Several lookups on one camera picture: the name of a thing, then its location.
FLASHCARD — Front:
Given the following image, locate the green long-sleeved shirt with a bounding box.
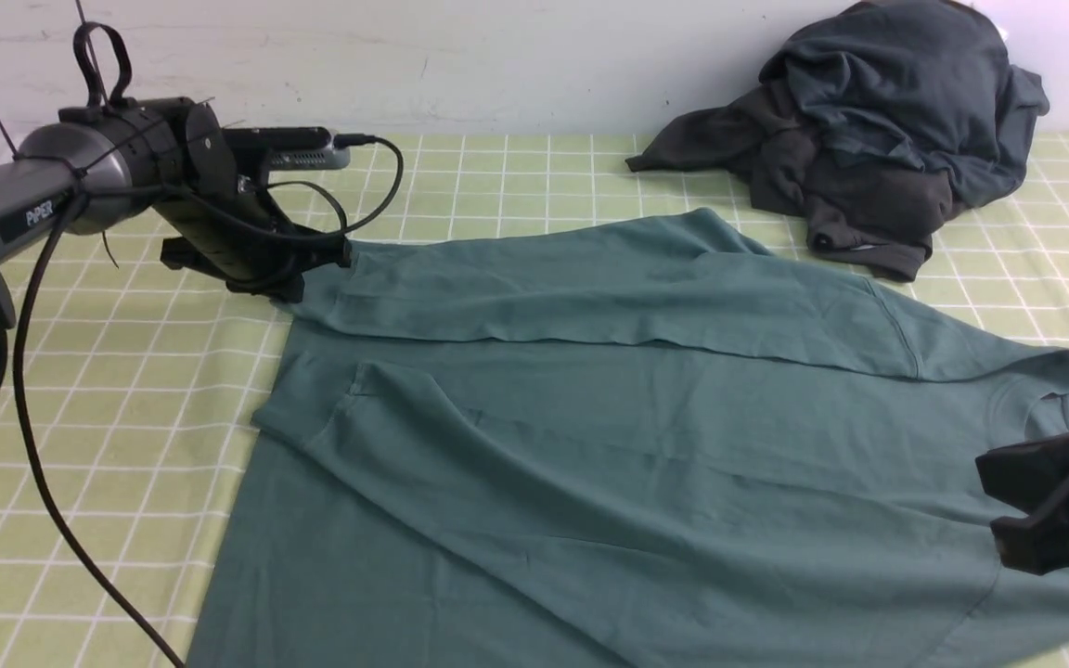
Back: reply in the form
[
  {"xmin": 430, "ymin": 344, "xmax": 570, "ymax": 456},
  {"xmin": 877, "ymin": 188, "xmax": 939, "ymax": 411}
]
[{"xmin": 187, "ymin": 209, "xmax": 1069, "ymax": 667}]

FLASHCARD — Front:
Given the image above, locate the dark charcoal crumpled garment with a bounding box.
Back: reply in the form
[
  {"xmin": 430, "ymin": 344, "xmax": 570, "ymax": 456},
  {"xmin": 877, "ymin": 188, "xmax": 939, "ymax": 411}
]
[{"xmin": 626, "ymin": 81, "xmax": 964, "ymax": 283}]

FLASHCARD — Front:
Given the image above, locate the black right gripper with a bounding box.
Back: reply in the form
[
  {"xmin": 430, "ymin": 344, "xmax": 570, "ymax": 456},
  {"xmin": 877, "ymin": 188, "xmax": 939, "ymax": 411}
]
[{"xmin": 975, "ymin": 432, "xmax": 1069, "ymax": 576}]

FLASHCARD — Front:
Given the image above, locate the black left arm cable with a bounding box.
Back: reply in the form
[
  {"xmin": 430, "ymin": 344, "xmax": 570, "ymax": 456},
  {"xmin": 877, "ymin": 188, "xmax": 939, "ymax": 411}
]
[{"xmin": 11, "ymin": 135, "xmax": 406, "ymax": 668}]

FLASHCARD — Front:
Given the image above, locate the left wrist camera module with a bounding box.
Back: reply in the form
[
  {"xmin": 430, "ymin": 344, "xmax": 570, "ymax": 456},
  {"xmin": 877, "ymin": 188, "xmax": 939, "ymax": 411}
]
[{"xmin": 222, "ymin": 126, "xmax": 351, "ymax": 174}]

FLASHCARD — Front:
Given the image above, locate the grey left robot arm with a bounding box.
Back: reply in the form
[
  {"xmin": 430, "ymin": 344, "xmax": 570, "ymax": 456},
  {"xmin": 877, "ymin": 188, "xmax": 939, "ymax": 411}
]
[{"xmin": 0, "ymin": 97, "xmax": 351, "ymax": 386}]

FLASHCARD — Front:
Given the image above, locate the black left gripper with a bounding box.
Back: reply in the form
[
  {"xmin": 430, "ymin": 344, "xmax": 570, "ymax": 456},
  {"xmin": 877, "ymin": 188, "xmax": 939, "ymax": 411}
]
[{"xmin": 154, "ymin": 100, "xmax": 353, "ymax": 302}]

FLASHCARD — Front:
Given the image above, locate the dark grey-blue crumpled garment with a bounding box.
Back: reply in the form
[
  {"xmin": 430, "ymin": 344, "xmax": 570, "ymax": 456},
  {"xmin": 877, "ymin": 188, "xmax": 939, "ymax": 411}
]
[{"xmin": 759, "ymin": 1, "xmax": 1050, "ymax": 208}]

